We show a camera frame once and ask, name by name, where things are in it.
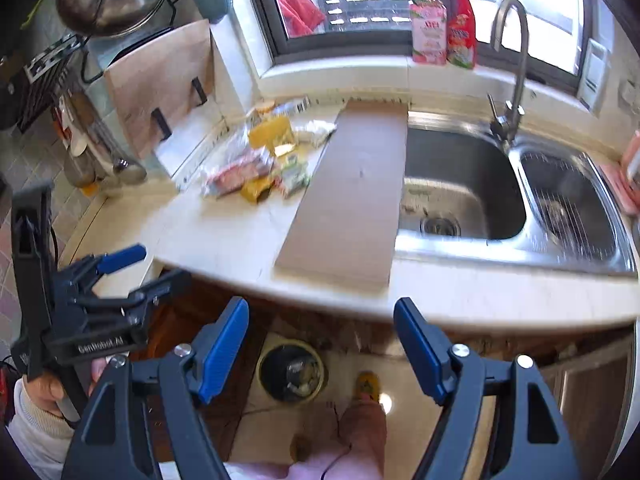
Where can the white rice paddle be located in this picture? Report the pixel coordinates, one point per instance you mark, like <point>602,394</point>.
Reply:
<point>77,147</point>

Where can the pink clothing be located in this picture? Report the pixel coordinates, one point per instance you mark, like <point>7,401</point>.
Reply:
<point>300,470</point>

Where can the person's left hand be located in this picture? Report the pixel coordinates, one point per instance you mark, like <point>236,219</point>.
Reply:
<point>40,392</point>

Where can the yellow packet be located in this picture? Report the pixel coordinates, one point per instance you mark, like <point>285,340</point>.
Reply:
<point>272,135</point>

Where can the dark-framed window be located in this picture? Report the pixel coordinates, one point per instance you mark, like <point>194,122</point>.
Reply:
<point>270,25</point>

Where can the steel kitchen faucet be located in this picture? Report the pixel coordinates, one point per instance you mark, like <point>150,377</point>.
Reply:
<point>515,100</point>

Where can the person's leg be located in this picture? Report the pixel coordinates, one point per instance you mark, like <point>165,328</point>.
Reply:
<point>362,430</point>

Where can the red spray bottle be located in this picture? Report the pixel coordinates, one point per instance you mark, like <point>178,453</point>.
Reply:
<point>461,30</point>

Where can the white wall device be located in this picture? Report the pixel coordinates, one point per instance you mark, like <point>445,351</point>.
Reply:
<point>594,75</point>

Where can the clear crumpled plastic bag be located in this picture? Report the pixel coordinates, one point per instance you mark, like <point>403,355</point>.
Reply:
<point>315,132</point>

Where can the pink detergent pouch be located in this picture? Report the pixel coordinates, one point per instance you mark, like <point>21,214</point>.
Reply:
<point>428,30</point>

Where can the wooden cutting board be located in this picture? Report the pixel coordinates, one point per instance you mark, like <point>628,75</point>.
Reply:
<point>155,80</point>

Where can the brown cardboard sheet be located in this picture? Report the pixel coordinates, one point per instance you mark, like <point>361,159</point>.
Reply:
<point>350,185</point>

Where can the silver knife holder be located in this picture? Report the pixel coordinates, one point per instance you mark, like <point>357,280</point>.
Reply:
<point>50,60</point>

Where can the round yellow-rimmed trash bin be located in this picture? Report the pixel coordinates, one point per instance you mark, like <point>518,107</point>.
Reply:
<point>292,372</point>

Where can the yellow-brown snack packet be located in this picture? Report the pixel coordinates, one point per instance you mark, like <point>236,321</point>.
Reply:
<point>257,191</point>

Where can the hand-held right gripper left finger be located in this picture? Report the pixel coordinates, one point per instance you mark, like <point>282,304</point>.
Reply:
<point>222,345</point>

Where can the stainless steel double sink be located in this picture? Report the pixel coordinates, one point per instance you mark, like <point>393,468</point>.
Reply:
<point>460,195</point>

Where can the yellow slipper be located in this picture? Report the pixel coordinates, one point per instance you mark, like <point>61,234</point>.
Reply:
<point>367,385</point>

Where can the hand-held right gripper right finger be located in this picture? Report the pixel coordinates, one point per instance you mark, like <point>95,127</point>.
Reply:
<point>417,345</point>

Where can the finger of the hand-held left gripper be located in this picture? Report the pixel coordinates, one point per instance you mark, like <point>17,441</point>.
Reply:
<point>165,285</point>
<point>122,257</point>

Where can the black wall utensil rack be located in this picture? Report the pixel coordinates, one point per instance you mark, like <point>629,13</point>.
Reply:
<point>37,100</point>

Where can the person's left forearm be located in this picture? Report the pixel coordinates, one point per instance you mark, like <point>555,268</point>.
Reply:
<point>40,435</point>

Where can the blue utensil holder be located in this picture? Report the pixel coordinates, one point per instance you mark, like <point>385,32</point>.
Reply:
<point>212,2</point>

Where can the red cloth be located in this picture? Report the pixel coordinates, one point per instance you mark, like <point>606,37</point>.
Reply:
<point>300,12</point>

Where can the white drip tray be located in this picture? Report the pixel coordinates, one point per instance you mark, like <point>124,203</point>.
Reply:
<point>190,145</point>

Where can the metal mesh strainer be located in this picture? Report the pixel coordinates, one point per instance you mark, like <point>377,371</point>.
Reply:
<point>80,170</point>

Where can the green and white packet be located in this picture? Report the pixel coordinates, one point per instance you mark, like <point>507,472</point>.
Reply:
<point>295,177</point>

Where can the white wall socket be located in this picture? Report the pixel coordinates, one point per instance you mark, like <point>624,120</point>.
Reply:
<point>627,94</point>

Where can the small yellow tub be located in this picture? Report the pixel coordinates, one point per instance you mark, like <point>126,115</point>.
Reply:
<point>265,107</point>

